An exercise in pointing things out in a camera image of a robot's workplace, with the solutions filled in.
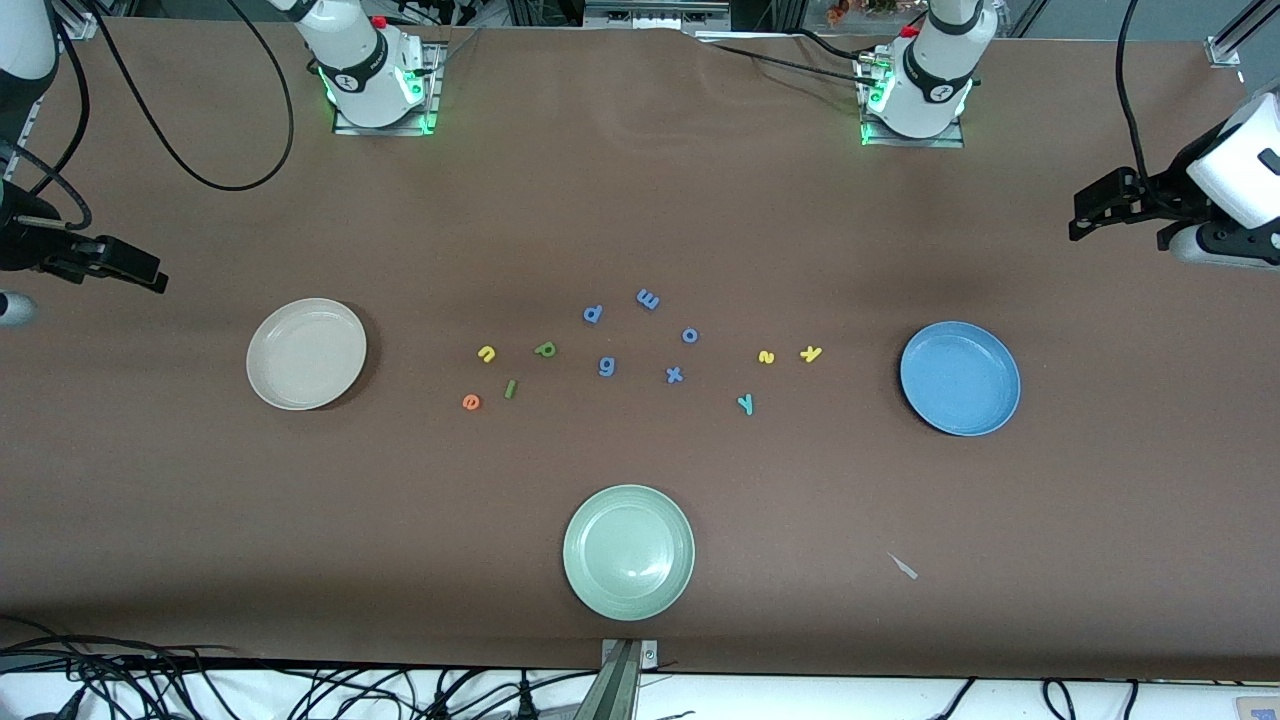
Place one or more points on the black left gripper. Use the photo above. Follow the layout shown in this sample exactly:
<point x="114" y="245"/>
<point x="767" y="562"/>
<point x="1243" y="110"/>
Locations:
<point x="1168" y="193"/>

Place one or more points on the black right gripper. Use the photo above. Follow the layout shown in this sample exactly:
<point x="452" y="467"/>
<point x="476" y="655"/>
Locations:
<point x="22" y="245"/>

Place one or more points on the yellow foam letter k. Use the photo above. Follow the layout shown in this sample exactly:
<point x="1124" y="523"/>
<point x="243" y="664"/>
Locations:
<point x="811" y="353"/>

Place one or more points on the teal foam letter y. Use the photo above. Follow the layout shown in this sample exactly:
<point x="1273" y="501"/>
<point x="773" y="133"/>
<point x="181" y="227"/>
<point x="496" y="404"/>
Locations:
<point x="745" y="403"/>

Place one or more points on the green foam letter p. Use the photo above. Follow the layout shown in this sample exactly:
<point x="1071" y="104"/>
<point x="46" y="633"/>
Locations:
<point x="545" y="349"/>

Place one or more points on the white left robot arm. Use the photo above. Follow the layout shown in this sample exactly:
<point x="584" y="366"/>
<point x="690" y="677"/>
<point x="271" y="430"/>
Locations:
<point x="935" y="70"/>

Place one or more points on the beige round plate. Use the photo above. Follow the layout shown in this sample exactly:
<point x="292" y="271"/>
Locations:
<point x="300" y="355"/>

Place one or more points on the blue round plate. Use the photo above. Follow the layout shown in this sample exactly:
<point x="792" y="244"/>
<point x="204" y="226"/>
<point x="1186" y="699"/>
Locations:
<point x="960" y="380"/>

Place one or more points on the small orange object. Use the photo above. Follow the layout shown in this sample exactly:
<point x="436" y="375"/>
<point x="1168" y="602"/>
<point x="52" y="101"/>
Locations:
<point x="838" y="10"/>

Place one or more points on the small grey tape scrap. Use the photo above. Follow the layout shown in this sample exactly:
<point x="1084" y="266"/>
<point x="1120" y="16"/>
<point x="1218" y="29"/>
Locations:
<point x="903" y="566"/>

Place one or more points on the brown table mat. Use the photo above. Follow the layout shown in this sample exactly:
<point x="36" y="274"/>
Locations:
<point x="800" y="500"/>

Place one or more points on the blue foam letter m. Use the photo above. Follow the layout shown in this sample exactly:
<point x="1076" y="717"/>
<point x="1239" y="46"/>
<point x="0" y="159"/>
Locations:
<point x="648" y="299"/>

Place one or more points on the blue foam letter d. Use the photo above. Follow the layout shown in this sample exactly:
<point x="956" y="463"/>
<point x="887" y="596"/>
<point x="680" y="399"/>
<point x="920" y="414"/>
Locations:
<point x="593" y="314"/>

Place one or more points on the beige box corner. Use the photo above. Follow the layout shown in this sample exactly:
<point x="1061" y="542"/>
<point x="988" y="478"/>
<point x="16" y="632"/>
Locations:
<point x="1260" y="710"/>

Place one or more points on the green round plate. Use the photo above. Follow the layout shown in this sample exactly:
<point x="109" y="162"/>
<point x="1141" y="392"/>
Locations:
<point x="628" y="552"/>

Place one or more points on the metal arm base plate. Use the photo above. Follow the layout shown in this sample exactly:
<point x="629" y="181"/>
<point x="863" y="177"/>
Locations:
<point x="910" y="143"/>
<point x="433" y="90"/>

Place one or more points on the aluminium corner bracket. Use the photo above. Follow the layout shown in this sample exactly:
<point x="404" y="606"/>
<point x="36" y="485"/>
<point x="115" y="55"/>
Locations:
<point x="1225" y="50"/>

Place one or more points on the aluminium table edge rail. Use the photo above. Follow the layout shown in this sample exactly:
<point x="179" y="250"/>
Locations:
<point x="80" y="27"/>

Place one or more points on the aluminium frame bar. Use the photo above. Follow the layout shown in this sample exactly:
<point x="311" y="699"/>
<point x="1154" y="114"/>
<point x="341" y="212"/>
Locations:
<point x="655" y="15"/>

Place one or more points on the aluminium profile post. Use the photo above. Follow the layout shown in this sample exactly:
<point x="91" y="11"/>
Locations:
<point x="620" y="685"/>

